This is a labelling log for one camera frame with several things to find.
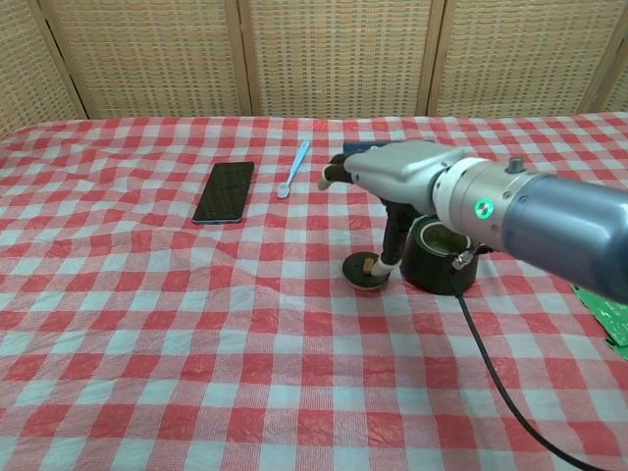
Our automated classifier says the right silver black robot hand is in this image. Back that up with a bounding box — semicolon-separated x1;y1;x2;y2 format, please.
318;140;468;279

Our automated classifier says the black teapot lid wooden knob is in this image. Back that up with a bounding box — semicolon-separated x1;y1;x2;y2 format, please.
342;251;393;292

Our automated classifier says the dark blue printed box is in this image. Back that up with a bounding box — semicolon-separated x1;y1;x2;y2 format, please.
341;139;436;154

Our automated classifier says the light blue toothbrush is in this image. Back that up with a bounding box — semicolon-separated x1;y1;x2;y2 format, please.
276;139;312;200

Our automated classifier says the woven bamboo screen panel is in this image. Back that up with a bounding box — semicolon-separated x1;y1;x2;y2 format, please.
0;0;88;139
596;28;628;115
237;0;445;120
425;0;628;120
37;0;254;121

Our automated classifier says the black smartphone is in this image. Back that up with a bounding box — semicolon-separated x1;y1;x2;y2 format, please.
191;161;256;225

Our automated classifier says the red white checkered tablecloth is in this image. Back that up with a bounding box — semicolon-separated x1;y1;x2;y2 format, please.
0;111;628;471

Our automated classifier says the black teapot with handle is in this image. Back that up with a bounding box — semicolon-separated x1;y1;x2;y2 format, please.
400;214;494;297

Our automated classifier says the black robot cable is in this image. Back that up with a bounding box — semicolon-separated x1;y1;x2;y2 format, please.
451;248;610;471

